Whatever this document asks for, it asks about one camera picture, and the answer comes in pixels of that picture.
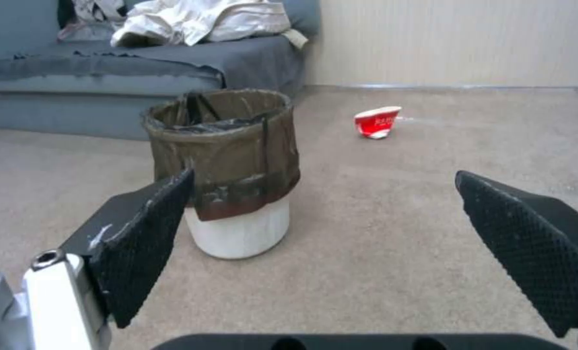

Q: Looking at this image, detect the crushed red paper cup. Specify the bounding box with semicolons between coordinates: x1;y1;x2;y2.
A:
354;105;403;140

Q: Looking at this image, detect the dark grey sofa cover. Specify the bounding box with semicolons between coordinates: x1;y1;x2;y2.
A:
0;35;306;82

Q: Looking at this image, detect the patterned pink-white fabric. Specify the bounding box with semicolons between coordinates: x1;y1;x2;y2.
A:
57;0;127;40

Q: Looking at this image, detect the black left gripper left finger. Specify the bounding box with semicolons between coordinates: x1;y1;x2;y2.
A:
0;168;196;350

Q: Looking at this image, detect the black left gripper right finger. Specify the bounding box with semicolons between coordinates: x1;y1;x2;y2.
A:
454;170;578;350

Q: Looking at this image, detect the blue-grey sofa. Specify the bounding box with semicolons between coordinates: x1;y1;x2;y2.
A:
0;0;321;141

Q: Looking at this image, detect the dark translucent trash bag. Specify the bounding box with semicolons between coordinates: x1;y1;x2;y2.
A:
140;88;302;222

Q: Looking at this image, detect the crumpled white cloth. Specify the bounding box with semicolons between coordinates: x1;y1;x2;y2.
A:
109;0;309;48

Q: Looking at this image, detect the white trash can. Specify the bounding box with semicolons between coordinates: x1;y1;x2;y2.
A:
182;197;290;260

